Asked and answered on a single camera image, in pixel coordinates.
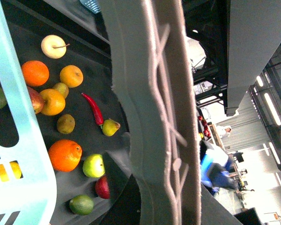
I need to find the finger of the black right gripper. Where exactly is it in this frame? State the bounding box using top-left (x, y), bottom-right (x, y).
top-left (100, 151), bottom-right (141, 225)

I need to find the large light blue basket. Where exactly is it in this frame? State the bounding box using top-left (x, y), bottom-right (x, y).
top-left (0, 2), bottom-right (57, 225)

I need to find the yellow lemon middle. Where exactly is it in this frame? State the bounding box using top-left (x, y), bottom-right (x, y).
top-left (0, 161), bottom-right (22, 182)

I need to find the red apple near front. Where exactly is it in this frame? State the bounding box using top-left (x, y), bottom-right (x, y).
top-left (95, 175), bottom-right (110, 199)

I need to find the red apple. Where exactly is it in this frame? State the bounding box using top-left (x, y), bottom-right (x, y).
top-left (95, 175), bottom-right (110, 199)
top-left (27, 87), bottom-right (45, 114)

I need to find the green lime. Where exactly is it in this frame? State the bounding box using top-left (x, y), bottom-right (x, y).
top-left (69, 195), bottom-right (94, 216)

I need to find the green apple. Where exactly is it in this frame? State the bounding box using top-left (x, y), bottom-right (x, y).
top-left (82, 154), bottom-right (105, 178)

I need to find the large orange front right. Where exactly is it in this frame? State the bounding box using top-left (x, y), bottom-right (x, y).
top-left (48, 139), bottom-right (82, 172)

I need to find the yellow green pear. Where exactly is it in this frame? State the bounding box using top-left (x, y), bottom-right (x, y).
top-left (102, 119), bottom-right (121, 137)

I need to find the red chili pepper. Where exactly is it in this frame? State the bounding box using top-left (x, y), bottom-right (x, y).
top-left (81, 93), bottom-right (104, 126)

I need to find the brown kiwi front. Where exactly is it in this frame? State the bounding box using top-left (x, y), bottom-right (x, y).
top-left (57, 114), bottom-right (75, 134)

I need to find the brown kiwi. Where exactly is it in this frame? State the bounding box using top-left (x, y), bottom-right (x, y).
top-left (57, 114), bottom-right (75, 134)
top-left (53, 82), bottom-right (69, 99)

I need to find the yellow orange fruit centre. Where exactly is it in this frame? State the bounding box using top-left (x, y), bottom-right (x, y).
top-left (40, 89), bottom-right (66, 116)

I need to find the brown kiwi back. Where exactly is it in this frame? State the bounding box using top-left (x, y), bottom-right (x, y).
top-left (53, 82), bottom-right (69, 99)

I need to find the golden apple pear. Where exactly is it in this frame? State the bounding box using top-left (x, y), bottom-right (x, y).
top-left (59, 65), bottom-right (84, 88)

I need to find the small orange mandarin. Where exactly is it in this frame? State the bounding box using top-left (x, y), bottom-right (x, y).
top-left (21, 60), bottom-right (50, 87)

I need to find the white pear with stem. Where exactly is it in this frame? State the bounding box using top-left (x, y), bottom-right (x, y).
top-left (41, 35), bottom-right (70, 59)

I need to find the small blue basket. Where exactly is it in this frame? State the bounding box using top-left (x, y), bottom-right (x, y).
top-left (80, 0), bottom-right (101, 14)

